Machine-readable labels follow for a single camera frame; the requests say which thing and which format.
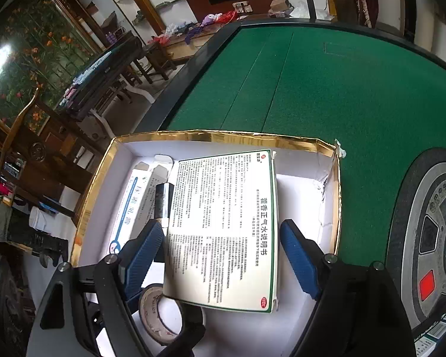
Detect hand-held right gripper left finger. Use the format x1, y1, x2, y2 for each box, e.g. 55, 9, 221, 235
26, 219, 166, 357

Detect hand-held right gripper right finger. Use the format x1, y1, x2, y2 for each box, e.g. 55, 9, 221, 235
279, 219, 413, 357

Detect white gold-edged cardboard box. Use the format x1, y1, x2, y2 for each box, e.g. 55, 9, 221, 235
70, 130, 347, 357

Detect large white medicine box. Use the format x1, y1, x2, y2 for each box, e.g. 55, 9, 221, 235
163, 151, 279, 314

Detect brown tape roll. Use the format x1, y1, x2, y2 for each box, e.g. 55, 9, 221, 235
138, 284, 186, 346

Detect long white blue box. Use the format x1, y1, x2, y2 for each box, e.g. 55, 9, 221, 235
108, 154, 175, 255

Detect round mahjong table control panel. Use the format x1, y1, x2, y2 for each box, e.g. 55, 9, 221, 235
386, 148, 446, 333

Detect white printed box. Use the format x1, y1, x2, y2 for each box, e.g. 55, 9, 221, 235
412, 312, 446, 357

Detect curved wooden chair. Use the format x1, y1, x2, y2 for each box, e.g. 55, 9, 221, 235
0, 85, 41, 179

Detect dark wooden mahjong table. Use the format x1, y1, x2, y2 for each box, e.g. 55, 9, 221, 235
56, 37, 144, 121

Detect dark wooden stool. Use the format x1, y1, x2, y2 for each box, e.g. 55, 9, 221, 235
141, 41, 177, 82

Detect pile of colourful cloths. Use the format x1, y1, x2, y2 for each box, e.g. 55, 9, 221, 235
149, 11, 238, 45

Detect small cardboard box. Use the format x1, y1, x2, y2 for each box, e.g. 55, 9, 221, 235
269, 0, 294, 17

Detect flower wall mural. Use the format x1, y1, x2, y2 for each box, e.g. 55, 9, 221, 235
0, 0, 97, 120

